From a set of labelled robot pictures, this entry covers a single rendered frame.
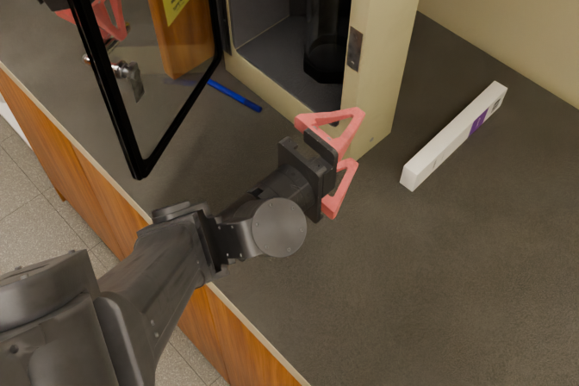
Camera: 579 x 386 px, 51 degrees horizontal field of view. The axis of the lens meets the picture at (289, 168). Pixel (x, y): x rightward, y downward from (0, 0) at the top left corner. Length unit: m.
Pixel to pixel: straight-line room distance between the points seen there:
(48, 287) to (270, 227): 0.34
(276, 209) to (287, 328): 0.35
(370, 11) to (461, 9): 0.53
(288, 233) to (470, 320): 0.43
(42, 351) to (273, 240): 0.35
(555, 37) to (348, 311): 0.63
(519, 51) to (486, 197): 0.35
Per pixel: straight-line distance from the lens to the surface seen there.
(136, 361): 0.31
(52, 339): 0.25
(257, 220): 0.57
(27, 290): 0.25
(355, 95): 0.90
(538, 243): 1.03
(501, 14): 1.25
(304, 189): 0.66
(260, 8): 1.11
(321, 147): 0.64
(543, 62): 1.25
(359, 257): 0.95
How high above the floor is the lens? 1.78
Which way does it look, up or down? 54 degrees down
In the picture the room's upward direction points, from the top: straight up
